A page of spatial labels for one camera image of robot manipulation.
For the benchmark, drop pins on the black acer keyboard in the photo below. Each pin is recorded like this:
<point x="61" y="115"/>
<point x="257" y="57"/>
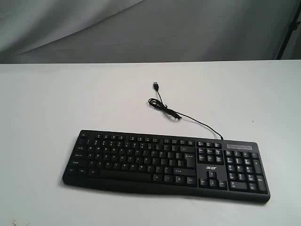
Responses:
<point x="169" y="165"/>

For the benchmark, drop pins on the grey backdrop cloth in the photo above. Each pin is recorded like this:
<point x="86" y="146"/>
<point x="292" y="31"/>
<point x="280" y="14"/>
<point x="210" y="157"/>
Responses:
<point x="142" y="31"/>

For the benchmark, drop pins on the black tripod stand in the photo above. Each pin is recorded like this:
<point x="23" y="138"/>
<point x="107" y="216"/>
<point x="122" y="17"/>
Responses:
<point x="293" y="25"/>

